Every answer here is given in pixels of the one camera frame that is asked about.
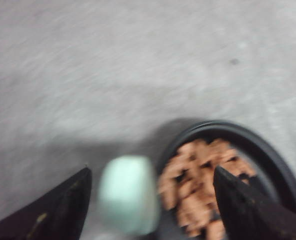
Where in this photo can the pile of brown beef cubes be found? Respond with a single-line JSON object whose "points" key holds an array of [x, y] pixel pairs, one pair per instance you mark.
{"points": [[186, 185]]}

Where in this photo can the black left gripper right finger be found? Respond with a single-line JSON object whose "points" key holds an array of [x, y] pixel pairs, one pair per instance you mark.
{"points": [[249, 215]]}

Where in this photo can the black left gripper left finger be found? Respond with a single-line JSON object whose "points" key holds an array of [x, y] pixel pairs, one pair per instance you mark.
{"points": [[58, 215]]}

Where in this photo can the black pan with mint handle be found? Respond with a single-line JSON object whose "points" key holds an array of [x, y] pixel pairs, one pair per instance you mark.
{"points": [[128, 197]]}

